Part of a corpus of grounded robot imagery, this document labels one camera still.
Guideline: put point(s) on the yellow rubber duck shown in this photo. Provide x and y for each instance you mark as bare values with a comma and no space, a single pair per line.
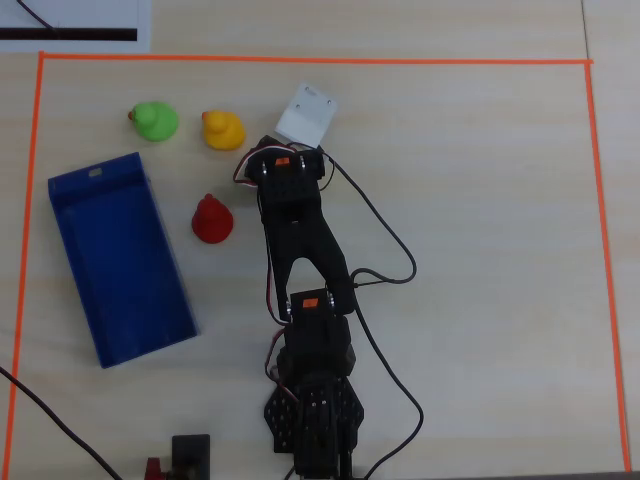
224,131

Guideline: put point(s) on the blue rectangular plastic box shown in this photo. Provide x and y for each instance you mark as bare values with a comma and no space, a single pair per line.
125,270

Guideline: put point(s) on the white paper sheet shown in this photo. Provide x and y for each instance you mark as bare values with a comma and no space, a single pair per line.
100,15

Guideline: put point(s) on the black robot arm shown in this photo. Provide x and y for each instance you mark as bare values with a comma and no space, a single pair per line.
300,235

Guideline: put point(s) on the long horizontal orange tape strip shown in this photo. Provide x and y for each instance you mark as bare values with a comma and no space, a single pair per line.
320,60

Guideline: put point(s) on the red rubber duck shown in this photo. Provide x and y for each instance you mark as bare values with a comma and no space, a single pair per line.
212,220

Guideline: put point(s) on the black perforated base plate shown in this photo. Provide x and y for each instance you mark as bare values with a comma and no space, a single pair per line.
280,415

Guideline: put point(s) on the black table clamp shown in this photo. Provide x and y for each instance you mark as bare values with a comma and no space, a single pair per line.
191,452

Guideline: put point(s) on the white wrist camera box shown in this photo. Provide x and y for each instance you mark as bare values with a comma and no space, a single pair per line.
306,117

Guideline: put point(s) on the green rubber duck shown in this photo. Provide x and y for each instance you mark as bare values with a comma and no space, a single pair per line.
157,122

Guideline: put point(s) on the black flat bar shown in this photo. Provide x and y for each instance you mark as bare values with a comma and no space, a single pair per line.
90,34

